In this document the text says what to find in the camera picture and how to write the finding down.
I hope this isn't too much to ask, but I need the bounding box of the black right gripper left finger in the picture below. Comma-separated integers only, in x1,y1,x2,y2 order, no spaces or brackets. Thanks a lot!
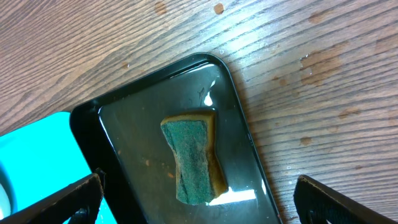
1,169,105,224

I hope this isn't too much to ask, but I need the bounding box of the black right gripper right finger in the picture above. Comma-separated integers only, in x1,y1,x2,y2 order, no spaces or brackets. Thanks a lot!
294,175,397,224

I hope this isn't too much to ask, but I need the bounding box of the white plate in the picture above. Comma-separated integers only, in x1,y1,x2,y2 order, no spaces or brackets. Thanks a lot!
0,185,12,220

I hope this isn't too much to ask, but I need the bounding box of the green yellow sponge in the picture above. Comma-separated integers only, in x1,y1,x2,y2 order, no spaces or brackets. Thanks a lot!
160,110,228,205

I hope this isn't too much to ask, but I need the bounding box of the blue plastic tray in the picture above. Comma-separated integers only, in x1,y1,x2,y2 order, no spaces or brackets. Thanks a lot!
1,112,116,224

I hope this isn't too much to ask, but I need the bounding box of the black water tray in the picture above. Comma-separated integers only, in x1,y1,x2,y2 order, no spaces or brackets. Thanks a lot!
70,53,280,223

